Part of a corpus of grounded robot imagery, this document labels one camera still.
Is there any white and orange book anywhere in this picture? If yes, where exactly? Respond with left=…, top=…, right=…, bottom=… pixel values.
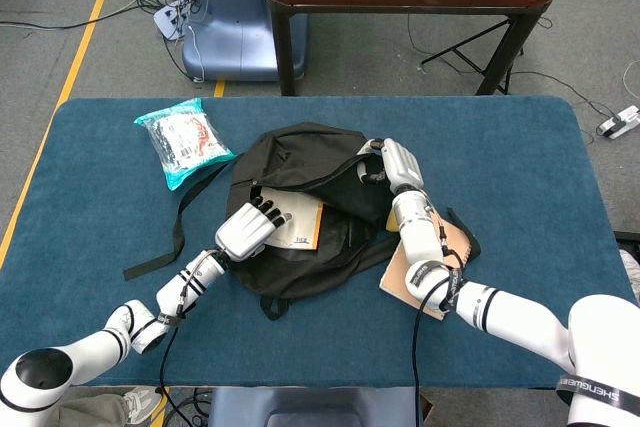
left=258, top=186, right=325, bottom=251

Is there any long black floor cable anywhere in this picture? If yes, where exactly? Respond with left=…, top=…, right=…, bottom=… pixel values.
left=0, top=0, right=154, bottom=31

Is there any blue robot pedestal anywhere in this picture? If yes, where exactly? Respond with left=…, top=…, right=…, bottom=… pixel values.
left=180, top=0, right=309, bottom=83

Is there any black fabric backpack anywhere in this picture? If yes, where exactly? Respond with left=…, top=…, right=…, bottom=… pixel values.
left=123, top=121, right=482, bottom=321

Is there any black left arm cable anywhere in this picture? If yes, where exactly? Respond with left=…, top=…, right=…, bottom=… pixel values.
left=157, top=249, right=224, bottom=427

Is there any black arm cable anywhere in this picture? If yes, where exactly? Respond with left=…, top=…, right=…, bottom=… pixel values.
left=157, top=249, right=224, bottom=427
left=411, top=196, right=469, bottom=427

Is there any grey robot torso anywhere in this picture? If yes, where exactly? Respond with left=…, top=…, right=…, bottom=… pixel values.
left=207, top=386, right=419, bottom=427

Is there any white power strip with plugs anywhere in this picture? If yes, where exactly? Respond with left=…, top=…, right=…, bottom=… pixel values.
left=595, top=105, right=640, bottom=140

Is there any spiral notebook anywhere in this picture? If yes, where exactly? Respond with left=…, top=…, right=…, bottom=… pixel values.
left=378, top=206, right=476, bottom=322

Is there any teal snack packet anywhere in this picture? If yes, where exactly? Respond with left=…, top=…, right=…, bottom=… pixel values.
left=133, top=97, right=237, bottom=192

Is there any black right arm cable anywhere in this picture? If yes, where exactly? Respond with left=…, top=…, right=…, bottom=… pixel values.
left=411, top=196, right=469, bottom=427

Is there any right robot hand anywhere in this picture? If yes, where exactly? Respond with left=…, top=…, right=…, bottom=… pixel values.
left=355, top=137, right=425, bottom=194

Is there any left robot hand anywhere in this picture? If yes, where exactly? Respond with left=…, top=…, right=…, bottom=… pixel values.
left=214, top=195, right=294, bottom=263

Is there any blue carpet table cover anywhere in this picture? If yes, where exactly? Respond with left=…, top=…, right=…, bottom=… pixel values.
left=0, top=95, right=639, bottom=391

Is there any person in olive trousers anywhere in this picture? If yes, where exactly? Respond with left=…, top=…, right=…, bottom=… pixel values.
left=43, top=385, right=164, bottom=427

